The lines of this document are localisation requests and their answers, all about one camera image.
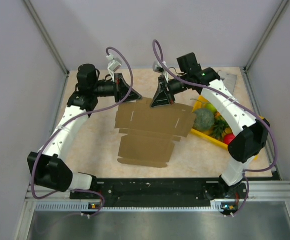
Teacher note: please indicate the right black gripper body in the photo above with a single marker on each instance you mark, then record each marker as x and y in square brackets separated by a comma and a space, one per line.
[174, 86]

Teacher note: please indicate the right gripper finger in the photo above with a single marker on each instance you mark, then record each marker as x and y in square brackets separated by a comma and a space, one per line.
[166, 102]
[161, 93]

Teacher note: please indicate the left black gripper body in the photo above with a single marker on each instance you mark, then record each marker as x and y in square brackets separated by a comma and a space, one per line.
[118, 86]

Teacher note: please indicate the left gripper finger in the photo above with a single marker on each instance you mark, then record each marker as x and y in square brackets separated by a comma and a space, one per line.
[121, 99]
[131, 94]

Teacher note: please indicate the brown cardboard box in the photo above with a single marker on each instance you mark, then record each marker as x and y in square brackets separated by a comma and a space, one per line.
[149, 134]

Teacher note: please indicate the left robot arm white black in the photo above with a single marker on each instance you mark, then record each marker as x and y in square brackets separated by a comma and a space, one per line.
[47, 166]

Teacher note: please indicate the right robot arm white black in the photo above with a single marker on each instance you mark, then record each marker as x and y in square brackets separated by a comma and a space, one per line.
[250, 131]

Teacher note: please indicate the blue razor retail box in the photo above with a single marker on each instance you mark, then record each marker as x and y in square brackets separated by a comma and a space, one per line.
[229, 80]

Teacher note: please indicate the green apple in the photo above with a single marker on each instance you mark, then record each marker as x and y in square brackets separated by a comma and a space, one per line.
[210, 107]

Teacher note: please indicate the green round melon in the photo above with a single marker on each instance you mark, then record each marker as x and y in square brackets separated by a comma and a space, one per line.
[204, 119]

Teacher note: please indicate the yellow plastic bin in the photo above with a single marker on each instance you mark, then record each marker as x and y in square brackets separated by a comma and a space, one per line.
[200, 103]

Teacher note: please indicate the toy pineapple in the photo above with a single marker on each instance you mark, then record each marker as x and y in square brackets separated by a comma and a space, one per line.
[220, 127]

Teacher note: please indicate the red apple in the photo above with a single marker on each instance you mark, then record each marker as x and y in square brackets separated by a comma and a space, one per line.
[228, 138]

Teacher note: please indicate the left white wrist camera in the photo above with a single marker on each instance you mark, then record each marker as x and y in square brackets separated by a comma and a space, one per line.
[114, 63]

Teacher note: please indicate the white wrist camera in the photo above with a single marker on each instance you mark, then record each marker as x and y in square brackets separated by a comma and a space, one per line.
[114, 63]
[157, 68]

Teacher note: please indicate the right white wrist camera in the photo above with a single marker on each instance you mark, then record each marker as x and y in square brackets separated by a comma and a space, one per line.
[157, 68]

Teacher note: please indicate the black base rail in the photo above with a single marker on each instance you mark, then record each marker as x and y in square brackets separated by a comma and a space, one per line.
[166, 192]

